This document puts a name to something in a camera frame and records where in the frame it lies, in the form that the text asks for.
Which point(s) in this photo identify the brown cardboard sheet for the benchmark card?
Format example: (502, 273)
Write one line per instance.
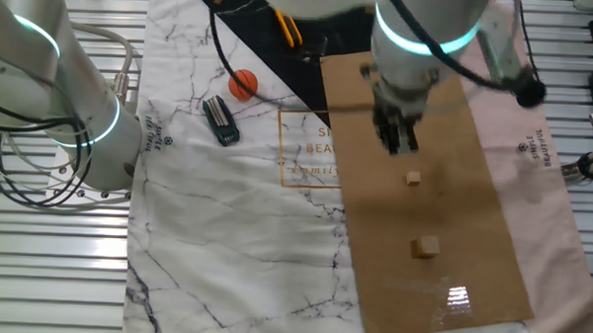
(423, 215)

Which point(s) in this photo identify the clear tape patch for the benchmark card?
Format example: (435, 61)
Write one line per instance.
(457, 298)

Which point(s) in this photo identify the dark green hex key set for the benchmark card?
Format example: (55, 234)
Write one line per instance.
(221, 120)

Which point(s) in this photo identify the marble print cloth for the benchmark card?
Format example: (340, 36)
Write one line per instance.
(225, 233)

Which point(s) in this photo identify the yellow utility knife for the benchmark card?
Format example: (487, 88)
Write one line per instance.
(287, 28)

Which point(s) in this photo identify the orange mini basketball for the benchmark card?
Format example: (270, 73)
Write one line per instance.
(243, 84)

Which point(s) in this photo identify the small grey mounted device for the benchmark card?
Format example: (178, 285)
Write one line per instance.
(585, 167)

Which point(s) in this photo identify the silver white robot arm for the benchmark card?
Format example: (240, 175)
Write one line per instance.
(81, 104)

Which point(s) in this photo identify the medium wooden block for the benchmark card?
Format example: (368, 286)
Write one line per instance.
(426, 247)

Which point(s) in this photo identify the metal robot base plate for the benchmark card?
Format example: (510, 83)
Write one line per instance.
(93, 195)

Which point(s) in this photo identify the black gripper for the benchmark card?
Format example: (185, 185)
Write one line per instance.
(403, 98)

